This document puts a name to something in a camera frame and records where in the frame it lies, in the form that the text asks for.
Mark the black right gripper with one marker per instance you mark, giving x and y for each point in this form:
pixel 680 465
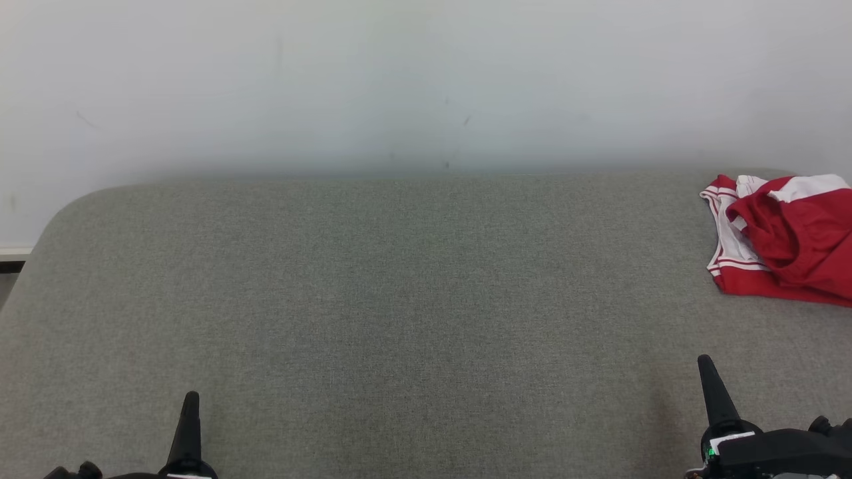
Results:
pixel 779 452

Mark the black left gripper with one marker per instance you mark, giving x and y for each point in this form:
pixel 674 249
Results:
pixel 180 474

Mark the red jersey with white panels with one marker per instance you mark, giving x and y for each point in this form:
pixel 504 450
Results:
pixel 732 246

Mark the white baseboard strip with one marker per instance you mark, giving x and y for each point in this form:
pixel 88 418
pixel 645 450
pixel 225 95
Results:
pixel 13 254

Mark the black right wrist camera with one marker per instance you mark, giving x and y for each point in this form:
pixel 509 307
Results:
pixel 832 429

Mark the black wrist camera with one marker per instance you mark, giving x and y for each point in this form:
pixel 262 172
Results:
pixel 73 472
pixel 832 429

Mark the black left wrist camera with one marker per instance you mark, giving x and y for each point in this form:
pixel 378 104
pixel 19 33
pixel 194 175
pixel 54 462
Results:
pixel 73 472

